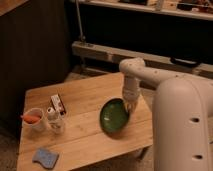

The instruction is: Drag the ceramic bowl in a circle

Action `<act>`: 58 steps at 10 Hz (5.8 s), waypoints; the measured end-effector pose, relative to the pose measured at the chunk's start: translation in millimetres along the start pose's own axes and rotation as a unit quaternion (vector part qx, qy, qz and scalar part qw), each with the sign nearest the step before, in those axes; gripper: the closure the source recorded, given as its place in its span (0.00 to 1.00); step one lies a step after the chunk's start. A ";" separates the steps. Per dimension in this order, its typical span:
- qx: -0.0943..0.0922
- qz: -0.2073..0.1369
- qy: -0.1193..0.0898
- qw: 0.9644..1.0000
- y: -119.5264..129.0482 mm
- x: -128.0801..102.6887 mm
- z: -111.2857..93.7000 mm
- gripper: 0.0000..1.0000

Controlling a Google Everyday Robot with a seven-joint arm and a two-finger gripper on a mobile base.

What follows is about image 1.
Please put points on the black handle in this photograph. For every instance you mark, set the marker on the black handle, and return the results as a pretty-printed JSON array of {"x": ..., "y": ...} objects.
[{"x": 184, "y": 63}]

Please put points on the small red white box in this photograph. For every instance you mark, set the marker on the small red white box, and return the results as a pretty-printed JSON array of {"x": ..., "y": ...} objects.
[{"x": 58, "y": 104}]

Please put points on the green ceramic bowl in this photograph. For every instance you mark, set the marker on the green ceramic bowl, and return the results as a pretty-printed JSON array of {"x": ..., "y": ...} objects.
[{"x": 113, "y": 116}]

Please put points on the white bottle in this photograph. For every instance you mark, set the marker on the white bottle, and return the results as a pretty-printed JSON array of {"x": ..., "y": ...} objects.
[{"x": 55, "y": 120}]

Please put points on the grey metal shelf rail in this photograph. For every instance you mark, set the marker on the grey metal shelf rail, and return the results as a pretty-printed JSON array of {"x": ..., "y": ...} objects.
[{"x": 115, "y": 55}]

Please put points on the blue sponge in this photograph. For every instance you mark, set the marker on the blue sponge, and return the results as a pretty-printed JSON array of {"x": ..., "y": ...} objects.
[{"x": 45, "y": 158}]

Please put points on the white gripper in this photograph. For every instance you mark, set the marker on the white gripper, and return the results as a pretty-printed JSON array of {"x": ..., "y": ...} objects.
[{"x": 131, "y": 99}]

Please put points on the metal pole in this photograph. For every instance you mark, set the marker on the metal pole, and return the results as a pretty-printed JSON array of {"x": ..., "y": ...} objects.
[{"x": 82, "y": 37}]

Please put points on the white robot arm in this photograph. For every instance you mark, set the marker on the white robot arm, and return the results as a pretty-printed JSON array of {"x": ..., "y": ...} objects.
[{"x": 181, "y": 107}]

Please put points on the orange carrot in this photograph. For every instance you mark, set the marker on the orange carrot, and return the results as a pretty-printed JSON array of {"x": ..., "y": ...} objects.
[{"x": 31, "y": 119}]

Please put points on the upper shelf board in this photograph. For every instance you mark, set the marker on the upper shelf board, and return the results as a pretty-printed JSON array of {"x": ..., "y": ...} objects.
[{"x": 156, "y": 7}]

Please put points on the wooden low table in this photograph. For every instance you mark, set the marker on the wooden low table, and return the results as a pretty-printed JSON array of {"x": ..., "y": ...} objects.
[{"x": 83, "y": 142}]

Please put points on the white mug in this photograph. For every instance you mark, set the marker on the white mug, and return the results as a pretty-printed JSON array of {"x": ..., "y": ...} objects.
[{"x": 41, "y": 124}]

